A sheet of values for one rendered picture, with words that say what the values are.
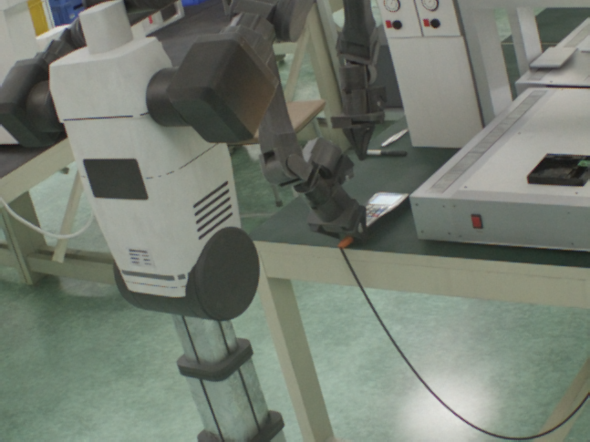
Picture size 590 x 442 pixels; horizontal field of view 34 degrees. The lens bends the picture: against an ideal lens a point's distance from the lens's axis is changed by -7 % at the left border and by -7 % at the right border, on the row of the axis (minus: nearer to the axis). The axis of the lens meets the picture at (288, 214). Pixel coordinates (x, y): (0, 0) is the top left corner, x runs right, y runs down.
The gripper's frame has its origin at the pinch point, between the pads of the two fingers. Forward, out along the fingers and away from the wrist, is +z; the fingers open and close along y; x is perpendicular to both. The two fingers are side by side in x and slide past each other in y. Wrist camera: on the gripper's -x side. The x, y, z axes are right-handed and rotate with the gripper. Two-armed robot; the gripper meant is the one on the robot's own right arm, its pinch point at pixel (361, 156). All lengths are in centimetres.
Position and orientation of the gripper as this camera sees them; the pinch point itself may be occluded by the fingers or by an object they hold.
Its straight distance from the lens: 220.3
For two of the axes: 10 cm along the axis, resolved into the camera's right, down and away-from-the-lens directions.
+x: -5.3, 2.0, -8.3
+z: 1.1, 9.8, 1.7
